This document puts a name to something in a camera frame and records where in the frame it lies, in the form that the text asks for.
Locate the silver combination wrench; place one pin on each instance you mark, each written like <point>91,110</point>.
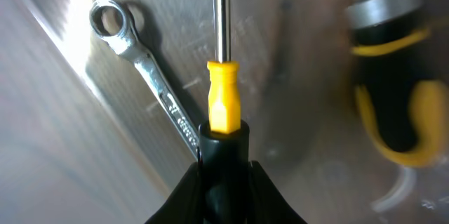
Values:
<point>127,45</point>

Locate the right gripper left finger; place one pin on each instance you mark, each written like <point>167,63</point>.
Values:
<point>185,203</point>

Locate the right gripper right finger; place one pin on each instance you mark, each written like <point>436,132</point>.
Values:
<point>266,204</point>

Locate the slim black yellow screwdriver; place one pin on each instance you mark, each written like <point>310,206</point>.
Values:
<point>223,149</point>

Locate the stubby yellow black screwdriver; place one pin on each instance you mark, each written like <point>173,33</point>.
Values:
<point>399,97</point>

